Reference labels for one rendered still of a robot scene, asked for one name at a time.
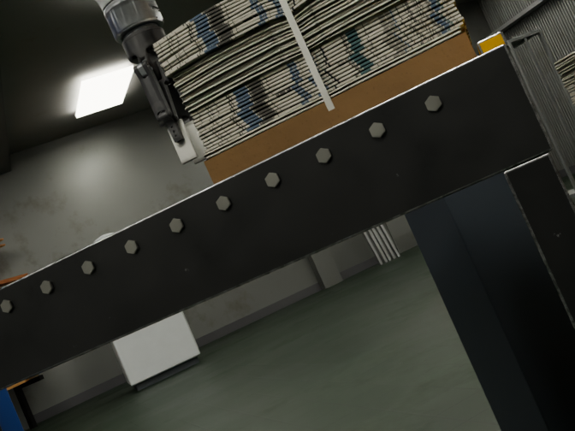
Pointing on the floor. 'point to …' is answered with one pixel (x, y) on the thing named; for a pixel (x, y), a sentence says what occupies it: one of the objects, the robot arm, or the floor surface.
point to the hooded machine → (156, 350)
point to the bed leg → (548, 221)
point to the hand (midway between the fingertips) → (188, 143)
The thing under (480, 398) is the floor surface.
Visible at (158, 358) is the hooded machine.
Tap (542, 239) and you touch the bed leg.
